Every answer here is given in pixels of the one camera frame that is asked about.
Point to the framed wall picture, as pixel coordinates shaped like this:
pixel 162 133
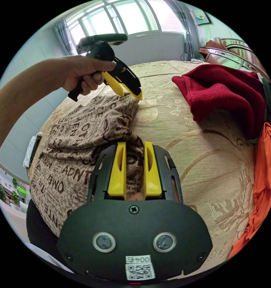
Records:
pixel 201 15

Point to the window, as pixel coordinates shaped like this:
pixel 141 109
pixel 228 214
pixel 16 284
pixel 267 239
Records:
pixel 131 18

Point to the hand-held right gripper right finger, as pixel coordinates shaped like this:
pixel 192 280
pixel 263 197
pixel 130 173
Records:
pixel 151 177

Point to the white folded cloth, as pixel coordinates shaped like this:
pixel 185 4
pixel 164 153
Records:
pixel 27 155

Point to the person's left hand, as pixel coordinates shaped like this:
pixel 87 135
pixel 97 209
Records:
pixel 81 69

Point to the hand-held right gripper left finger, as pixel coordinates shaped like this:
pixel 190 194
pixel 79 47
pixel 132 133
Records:
pixel 118 175

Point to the person's right hand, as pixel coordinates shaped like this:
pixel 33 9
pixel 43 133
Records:
pixel 135 197

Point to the wooden headboard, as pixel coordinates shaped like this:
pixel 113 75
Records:
pixel 216 45

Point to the person's left forearm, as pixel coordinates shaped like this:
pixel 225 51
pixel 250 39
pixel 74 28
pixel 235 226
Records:
pixel 20 101

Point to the brown long sleeve with letters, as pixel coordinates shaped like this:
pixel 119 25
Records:
pixel 70 139

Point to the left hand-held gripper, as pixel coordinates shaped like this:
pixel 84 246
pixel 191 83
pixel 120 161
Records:
pixel 99 50

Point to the person's body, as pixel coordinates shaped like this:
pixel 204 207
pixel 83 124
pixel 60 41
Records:
pixel 41 225

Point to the grey curtain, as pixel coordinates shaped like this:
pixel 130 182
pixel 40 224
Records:
pixel 182 18
pixel 63 33

